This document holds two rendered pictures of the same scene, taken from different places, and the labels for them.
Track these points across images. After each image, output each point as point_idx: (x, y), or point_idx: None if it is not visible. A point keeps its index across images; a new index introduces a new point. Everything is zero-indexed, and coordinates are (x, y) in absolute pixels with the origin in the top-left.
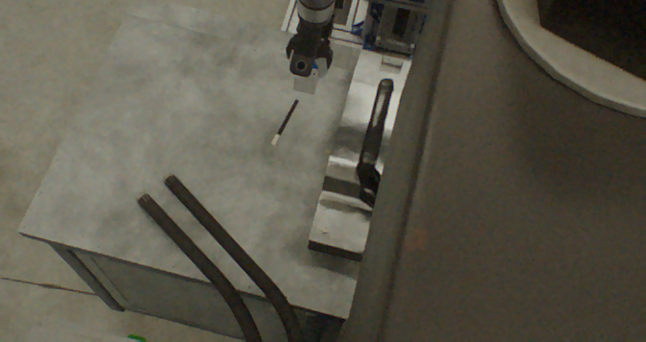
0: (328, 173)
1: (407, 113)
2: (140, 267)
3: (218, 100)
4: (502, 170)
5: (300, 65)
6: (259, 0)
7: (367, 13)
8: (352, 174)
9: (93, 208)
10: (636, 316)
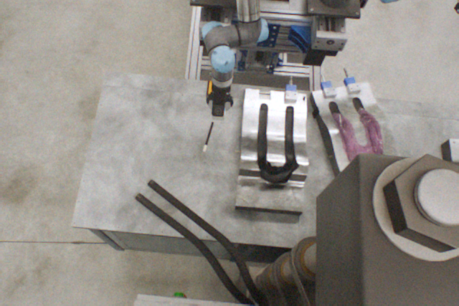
0: (241, 167)
1: (337, 237)
2: (143, 234)
3: (167, 129)
4: (390, 290)
5: (217, 111)
6: (166, 46)
7: (238, 50)
8: (254, 165)
9: (110, 206)
10: None
